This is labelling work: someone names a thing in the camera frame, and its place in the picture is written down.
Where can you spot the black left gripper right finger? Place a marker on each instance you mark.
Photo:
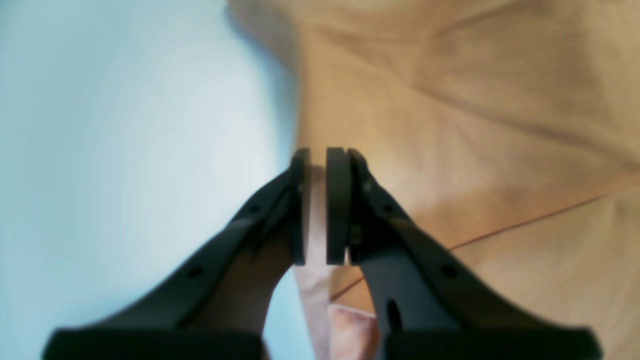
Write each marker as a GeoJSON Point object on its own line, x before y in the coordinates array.
{"type": "Point", "coordinates": [429, 306]}

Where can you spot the peach orange T-shirt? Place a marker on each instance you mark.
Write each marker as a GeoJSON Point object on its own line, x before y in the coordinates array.
{"type": "Point", "coordinates": [507, 129]}

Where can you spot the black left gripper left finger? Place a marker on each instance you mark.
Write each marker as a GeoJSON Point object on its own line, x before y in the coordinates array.
{"type": "Point", "coordinates": [214, 306]}

